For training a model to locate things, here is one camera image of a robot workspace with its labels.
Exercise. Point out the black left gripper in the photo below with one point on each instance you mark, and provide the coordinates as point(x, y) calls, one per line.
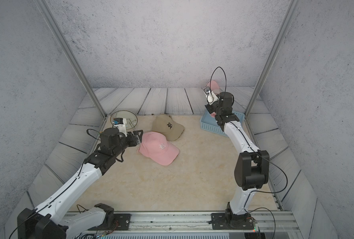
point(137, 140)

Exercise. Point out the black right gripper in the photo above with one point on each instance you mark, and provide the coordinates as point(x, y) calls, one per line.
point(209, 107)

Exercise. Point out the pink baseball cap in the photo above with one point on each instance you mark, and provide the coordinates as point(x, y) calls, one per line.
point(214, 86)
point(155, 146)

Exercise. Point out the beige baseball cap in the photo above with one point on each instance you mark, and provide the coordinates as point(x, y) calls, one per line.
point(165, 125)

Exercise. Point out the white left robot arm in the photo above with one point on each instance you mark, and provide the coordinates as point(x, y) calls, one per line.
point(46, 220)

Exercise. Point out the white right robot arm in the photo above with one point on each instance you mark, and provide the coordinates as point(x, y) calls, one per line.
point(252, 167)

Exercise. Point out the green glass plate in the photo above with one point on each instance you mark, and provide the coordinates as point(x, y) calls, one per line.
point(124, 117)

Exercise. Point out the light blue perforated basket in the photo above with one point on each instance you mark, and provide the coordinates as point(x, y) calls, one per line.
point(208, 123)

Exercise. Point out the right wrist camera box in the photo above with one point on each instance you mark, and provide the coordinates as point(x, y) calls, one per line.
point(211, 97)

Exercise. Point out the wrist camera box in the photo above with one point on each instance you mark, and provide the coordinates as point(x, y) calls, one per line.
point(211, 97)
point(120, 125)

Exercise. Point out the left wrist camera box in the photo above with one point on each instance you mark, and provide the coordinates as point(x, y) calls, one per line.
point(120, 125)

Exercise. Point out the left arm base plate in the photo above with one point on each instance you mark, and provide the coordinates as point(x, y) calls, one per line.
point(114, 222)

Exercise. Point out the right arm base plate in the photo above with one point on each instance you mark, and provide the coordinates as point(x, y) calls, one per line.
point(225, 221)

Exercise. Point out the aluminium front rail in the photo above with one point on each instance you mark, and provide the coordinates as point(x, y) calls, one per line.
point(276, 224)

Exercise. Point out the right aluminium frame post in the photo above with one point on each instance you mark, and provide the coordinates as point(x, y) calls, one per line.
point(290, 14)

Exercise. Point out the aluminium frame post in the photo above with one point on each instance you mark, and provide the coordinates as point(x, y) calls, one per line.
point(290, 14)
point(60, 38)

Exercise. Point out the left aluminium frame post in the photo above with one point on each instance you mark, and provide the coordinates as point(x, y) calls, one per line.
point(60, 38)

